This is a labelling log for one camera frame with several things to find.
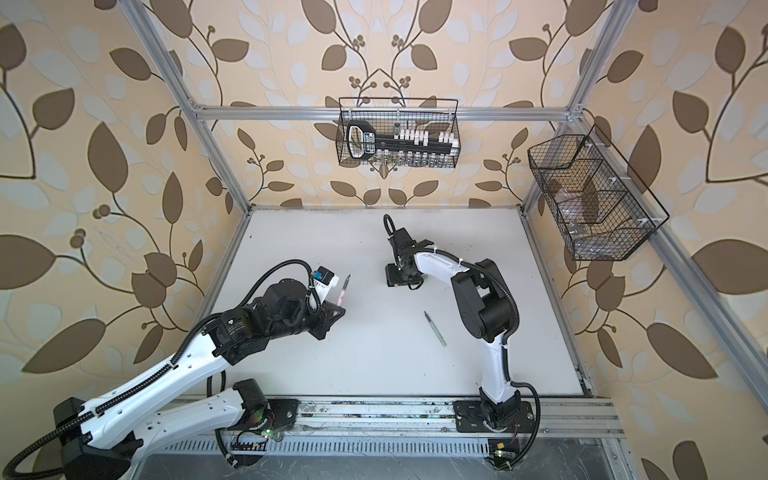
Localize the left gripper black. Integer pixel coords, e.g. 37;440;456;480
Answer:
267;293;349;343

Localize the pink fountain pen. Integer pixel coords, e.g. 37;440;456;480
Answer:
336;274;351;307

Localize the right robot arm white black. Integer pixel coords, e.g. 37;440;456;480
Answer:
383;214;541;434

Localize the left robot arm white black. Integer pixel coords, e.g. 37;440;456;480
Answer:
2;260;345;479

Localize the black socket holder tool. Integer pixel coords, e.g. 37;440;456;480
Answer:
337;120;461;163

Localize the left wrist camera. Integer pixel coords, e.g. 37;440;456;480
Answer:
309;266;339;307

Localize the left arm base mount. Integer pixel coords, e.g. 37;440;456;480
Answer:
228;398;300;432

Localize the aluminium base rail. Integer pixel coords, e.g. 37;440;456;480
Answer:
222;396;626;458

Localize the rear wire basket black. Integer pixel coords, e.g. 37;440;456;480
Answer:
335;95;462;169

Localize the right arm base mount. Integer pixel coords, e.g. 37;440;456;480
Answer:
453;399;535;434

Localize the side wire basket black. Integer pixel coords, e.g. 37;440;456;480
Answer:
527;125;670;261

